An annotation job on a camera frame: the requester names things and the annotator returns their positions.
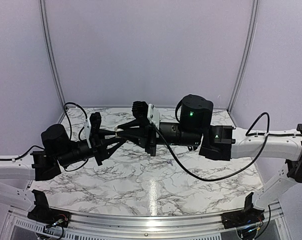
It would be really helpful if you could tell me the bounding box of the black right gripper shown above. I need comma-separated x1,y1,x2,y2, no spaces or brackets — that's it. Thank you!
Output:
116,117,202,157

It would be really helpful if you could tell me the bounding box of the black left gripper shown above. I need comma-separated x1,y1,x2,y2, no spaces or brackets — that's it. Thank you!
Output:
56,129,126,167

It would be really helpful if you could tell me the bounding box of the beige earbud charging case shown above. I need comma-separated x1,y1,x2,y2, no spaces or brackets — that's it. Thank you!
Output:
114,127,123,138

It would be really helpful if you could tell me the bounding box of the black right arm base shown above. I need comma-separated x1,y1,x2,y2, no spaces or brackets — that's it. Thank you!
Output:
221,192,265,229

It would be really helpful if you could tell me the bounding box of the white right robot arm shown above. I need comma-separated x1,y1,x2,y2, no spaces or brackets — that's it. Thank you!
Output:
116,94,302,224

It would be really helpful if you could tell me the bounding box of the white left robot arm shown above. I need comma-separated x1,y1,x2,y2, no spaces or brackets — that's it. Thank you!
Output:
0,124,125,223

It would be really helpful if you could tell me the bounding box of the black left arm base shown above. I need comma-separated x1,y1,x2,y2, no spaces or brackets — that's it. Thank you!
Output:
27,189,70,228

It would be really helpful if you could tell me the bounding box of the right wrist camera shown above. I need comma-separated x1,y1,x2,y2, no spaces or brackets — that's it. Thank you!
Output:
132,101,161,128

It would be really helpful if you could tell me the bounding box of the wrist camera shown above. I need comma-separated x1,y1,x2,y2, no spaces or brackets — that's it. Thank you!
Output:
84,112,101,149
132,101,161,128

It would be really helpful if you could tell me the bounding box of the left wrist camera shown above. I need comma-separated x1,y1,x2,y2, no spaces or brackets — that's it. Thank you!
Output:
84,112,101,149

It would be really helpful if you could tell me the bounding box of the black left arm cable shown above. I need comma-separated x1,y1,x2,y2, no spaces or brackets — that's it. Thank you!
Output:
0,101,90,172

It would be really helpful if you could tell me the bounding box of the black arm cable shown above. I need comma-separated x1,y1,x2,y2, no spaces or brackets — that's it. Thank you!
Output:
0,101,90,172
153,112,302,182

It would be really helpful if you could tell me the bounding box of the aluminium front frame rail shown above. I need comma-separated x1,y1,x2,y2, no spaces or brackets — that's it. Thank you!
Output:
5,204,284,240

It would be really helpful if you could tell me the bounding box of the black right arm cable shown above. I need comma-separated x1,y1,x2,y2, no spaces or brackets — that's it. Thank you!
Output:
153,112,302,182

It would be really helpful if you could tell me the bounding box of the right aluminium corner post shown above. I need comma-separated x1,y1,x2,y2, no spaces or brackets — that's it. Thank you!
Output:
227,0,260,115

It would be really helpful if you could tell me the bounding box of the aluminium corner post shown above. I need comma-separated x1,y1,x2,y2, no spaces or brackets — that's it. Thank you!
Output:
38,0,66,111
227,0,260,115

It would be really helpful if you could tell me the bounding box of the left aluminium corner post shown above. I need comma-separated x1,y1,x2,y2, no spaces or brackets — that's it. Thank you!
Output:
38,0,66,111

